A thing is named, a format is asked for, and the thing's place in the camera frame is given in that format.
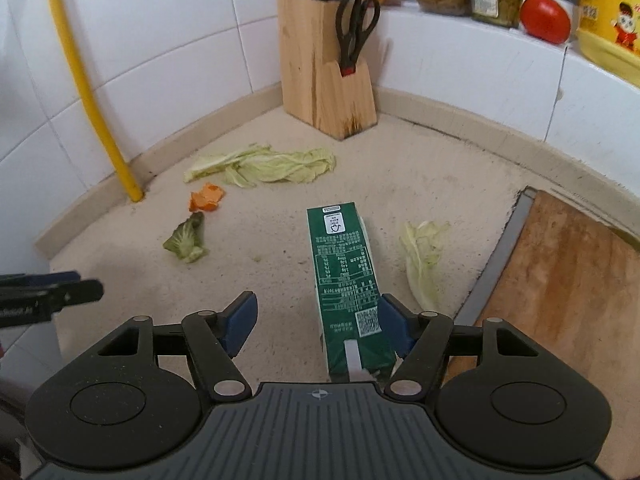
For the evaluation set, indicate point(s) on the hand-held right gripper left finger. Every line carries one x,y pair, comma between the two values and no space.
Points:
237,322

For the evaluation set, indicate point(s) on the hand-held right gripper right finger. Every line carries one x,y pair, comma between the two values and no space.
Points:
397,327

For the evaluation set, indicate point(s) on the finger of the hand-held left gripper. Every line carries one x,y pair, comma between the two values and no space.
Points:
85,292
62,278

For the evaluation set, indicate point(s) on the green carton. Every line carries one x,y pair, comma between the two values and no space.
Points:
345,270

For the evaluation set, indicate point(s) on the pale green cabbage leaf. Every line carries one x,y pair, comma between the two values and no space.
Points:
422,265
215,162
290,165

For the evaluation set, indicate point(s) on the small bok choy piece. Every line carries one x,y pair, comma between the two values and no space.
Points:
187,240

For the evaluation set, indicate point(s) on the orange carrot peel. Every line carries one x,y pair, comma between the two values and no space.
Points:
207,197

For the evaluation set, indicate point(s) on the wooden cutting board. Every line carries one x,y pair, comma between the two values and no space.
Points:
565,280

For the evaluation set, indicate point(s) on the yellow pipe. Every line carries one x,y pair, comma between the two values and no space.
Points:
80,80

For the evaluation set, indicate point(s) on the wooden knife block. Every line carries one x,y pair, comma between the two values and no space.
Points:
310,75

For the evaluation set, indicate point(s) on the black scissors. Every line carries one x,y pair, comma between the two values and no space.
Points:
350,35

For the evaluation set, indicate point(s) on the red tomato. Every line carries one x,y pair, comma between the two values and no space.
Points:
545,19

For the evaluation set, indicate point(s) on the yellow oil bottle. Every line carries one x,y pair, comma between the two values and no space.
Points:
610,15

